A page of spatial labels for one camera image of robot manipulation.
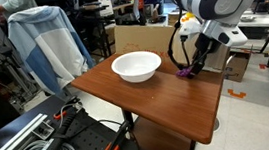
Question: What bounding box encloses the thin white cable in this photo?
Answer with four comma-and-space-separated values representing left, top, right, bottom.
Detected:
55, 102, 80, 121

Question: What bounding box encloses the cluttered black desk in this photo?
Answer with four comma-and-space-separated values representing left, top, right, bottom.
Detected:
64, 0, 173, 63

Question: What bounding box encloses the black tripod stand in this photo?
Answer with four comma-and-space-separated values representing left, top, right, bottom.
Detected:
0, 0, 42, 103

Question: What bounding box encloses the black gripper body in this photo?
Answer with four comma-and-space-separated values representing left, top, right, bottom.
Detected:
193, 32, 217, 66

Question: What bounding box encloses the thin black cable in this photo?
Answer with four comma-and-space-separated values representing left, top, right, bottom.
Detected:
93, 114, 140, 150

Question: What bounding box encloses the black handle with cord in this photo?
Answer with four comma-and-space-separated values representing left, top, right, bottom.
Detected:
13, 104, 90, 150

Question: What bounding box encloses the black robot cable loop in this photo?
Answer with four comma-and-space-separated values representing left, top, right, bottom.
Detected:
163, 18, 192, 72

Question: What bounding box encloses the black perforated mounting board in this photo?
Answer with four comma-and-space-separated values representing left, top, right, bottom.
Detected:
0, 85, 140, 150

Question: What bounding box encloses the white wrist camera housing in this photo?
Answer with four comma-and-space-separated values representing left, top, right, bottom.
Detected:
176, 18, 205, 43

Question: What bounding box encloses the yellow toy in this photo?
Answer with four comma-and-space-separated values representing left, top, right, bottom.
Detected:
180, 10, 197, 25

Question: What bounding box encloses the small brown cardboard box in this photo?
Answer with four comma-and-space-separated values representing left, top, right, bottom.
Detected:
220, 49, 256, 86

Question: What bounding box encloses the silver rail corner bracket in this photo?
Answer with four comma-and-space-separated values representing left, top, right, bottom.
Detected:
31, 121, 57, 141

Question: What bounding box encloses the blue and white jacket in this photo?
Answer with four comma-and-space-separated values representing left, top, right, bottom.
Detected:
5, 0, 99, 100

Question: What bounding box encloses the purple toy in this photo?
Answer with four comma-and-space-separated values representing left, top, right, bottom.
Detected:
174, 66, 196, 81

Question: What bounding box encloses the person in pale shirt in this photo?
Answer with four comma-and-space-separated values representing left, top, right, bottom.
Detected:
0, 0, 40, 21

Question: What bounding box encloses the large brown cardboard box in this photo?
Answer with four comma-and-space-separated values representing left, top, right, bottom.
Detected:
112, 13, 233, 83

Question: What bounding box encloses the white plastic bowl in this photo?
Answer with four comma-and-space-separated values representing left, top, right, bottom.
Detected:
109, 48, 165, 86

